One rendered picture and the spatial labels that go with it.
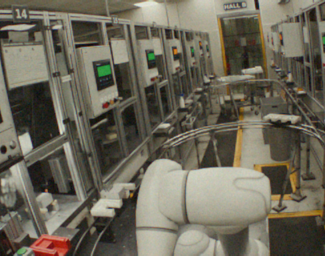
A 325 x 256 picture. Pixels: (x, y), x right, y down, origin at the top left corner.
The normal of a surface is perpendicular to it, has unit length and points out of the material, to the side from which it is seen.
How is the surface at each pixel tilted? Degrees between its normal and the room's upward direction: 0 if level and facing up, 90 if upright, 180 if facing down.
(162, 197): 51
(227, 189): 47
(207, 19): 90
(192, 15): 90
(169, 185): 39
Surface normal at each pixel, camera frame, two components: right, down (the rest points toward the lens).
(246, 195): -0.07, -0.31
